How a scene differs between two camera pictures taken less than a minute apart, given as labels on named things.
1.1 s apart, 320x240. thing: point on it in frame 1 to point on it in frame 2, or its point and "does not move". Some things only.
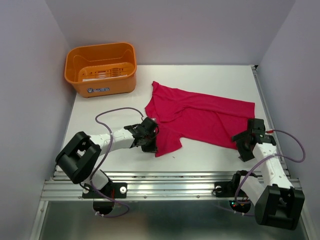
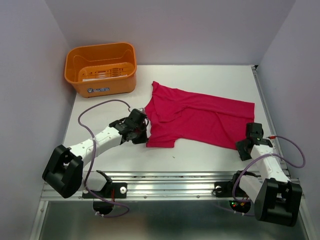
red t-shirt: [179, 114] does not move
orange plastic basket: [101, 69] does not move
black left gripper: [152, 148] to [143, 139]
